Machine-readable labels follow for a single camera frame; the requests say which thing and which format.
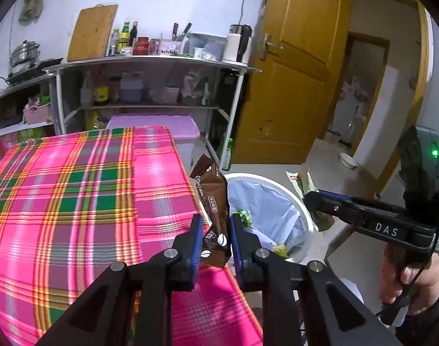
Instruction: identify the metal door handle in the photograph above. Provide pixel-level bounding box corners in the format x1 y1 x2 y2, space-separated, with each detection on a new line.
259 33 283 61

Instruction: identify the black camera module green light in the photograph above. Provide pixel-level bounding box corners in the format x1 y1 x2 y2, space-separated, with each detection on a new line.
398 125 439 219

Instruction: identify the white metal shelf rack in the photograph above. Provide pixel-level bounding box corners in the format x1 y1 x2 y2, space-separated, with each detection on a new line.
45 55 260 165

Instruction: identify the pink knife holder box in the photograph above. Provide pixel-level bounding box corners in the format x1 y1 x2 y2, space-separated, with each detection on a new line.
159 39 182 55

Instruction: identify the white round trash bin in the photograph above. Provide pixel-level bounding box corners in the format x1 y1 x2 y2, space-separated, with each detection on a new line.
222 171 316 264

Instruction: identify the yellow wooden door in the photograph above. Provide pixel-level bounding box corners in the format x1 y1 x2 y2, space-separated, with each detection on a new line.
233 0 351 164

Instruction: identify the yellow label oil bottle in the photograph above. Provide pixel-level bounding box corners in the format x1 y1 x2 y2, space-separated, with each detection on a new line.
93 70 109 106

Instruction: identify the green oil bottle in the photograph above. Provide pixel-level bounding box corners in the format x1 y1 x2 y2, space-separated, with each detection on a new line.
117 21 130 52

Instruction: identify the blue trash bag liner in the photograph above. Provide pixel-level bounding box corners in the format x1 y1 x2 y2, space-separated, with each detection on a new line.
226 180 309 259

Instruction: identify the purple plastic jug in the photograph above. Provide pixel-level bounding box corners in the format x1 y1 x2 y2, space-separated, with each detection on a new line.
119 71 145 104

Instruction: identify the white bowl on floor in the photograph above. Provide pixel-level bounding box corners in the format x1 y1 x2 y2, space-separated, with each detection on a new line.
339 152 359 170

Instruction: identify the wooden side cabinet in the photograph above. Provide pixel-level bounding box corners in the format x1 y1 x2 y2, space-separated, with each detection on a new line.
0 74 59 158

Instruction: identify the red lidded jar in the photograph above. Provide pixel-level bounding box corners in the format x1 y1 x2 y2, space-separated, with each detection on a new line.
133 37 150 55

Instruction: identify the grey plastic container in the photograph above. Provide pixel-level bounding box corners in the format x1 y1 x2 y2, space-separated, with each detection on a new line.
183 32 226 61

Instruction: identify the pink plastic basket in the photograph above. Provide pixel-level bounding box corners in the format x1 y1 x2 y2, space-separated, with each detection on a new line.
23 103 52 125

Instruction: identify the hanging green cloth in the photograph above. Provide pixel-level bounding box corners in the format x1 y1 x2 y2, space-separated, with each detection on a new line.
18 0 43 25

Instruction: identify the person's right hand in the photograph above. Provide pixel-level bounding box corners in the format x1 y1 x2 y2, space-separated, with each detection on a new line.
378 245 439 315

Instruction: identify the green glass bottle floor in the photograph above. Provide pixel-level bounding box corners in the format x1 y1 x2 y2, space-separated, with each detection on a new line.
221 138 234 171

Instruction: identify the brown coffee sachet wrapper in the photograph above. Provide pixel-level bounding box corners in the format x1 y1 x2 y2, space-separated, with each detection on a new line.
190 155 231 268

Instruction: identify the black induction cooker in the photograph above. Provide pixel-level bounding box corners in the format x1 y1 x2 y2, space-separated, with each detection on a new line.
5 58 63 85

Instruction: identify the purple lidded storage box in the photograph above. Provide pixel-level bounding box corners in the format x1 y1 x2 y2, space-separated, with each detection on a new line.
105 113 202 163

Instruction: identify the green pea snack bag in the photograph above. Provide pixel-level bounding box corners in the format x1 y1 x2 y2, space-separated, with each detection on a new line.
234 210 253 229

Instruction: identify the dark soy sauce bottle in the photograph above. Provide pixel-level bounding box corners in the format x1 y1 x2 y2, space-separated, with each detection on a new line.
129 21 137 47

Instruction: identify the metal steamer pot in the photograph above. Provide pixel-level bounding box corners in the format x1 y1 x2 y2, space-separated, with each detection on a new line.
10 40 40 67

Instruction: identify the yellow snack wrapper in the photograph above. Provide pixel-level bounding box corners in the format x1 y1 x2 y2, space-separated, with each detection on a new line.
273 245 288 259

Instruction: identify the white black electric kettle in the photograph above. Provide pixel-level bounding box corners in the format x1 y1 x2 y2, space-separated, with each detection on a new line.
222 24 253 66

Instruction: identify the pink plaid tablecloth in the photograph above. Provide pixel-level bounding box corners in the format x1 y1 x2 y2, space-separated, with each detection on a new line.
0 126 200 345

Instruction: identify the clear glass bottle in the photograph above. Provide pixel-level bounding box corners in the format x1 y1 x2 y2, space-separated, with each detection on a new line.
108 27 120 56

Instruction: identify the wooden cutting board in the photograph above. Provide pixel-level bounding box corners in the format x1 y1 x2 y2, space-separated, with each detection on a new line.
66 5 118 62

